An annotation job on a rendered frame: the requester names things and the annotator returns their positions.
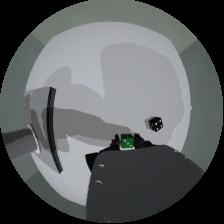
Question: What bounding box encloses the green die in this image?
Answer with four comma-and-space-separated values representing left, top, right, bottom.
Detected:
120, 134, 134, 148

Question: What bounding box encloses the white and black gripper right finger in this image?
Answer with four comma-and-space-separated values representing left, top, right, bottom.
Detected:
133, 134, 156, 149

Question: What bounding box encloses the black die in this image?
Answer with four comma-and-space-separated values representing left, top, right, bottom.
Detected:
148, 117, 163, 132

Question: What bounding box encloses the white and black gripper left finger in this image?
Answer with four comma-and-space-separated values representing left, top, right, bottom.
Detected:
85, 134, 120, 172

